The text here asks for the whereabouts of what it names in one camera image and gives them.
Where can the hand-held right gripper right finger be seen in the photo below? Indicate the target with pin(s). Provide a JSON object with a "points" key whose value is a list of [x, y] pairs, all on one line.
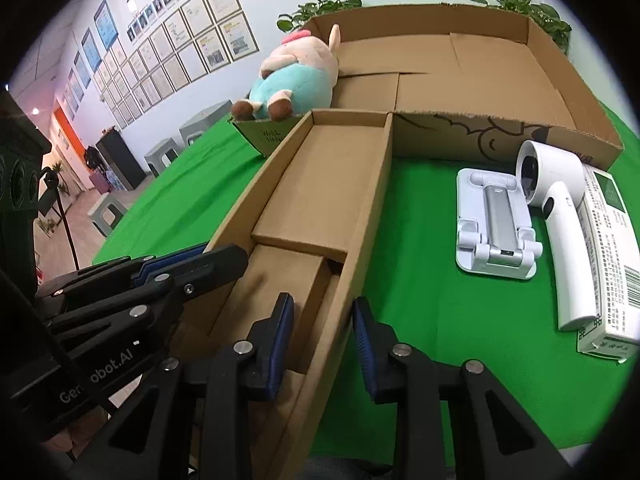
{"points": [[362, 350]]}

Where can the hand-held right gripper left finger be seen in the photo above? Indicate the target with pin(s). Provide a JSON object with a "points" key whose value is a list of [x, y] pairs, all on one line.
{"points": [[285, 325]]}

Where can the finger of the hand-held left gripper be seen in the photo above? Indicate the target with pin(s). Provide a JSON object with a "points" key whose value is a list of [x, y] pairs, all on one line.
{"points": [[215, 265], [170, 261]]}

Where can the narrow cardboard tray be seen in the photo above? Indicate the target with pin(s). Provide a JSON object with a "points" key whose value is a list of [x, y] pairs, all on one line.
{"points": [[330, 170]]}

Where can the white phone stand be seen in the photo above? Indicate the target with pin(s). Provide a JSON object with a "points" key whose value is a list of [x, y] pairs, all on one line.
{"points": [[500, 220]]}

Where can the pink pig plush toy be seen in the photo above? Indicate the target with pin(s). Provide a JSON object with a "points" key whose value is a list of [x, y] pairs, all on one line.
{"points": [[295, 75]]}

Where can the white hair dryer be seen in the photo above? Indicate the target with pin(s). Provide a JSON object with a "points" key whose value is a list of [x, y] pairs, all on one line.
{"points": [[565, 240]]}

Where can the white printed medicine box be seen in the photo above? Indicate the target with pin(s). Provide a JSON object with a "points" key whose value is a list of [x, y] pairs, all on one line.
{"points": [[615, 260]]}

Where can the large cardboard box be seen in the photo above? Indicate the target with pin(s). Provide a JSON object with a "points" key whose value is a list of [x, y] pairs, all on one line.
{"points": [[500, 75]]}

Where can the green tablecloth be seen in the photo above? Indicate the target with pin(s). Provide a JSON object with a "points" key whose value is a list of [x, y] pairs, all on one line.
{"points": [[425, 310]]}

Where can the grey plastic stool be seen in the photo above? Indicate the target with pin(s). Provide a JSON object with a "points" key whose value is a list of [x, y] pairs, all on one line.
{"points": [[107, 212], [162, 155]]}

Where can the black cabinet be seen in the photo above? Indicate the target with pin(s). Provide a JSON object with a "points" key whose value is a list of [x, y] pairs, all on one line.
{"points": [[120, 160]]}

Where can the black tripod stand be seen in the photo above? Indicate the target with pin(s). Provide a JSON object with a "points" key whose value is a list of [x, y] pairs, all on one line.
{"points": [[62, 215]]}

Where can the bushy green potted plant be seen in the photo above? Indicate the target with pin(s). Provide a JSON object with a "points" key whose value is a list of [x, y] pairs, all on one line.
{"points": [[320, 10]]}

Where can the green plant in brown pot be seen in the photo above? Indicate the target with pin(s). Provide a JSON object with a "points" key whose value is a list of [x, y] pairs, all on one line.
{"points": [[530, 10]]}

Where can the wall of framed certificates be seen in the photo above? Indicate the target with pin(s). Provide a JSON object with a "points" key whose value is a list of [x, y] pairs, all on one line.
{"points": [[200, 45]]}

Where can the blue wall poster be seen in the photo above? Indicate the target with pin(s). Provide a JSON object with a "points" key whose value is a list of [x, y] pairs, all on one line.
{"points": [[88, 50], [106, 22]]}

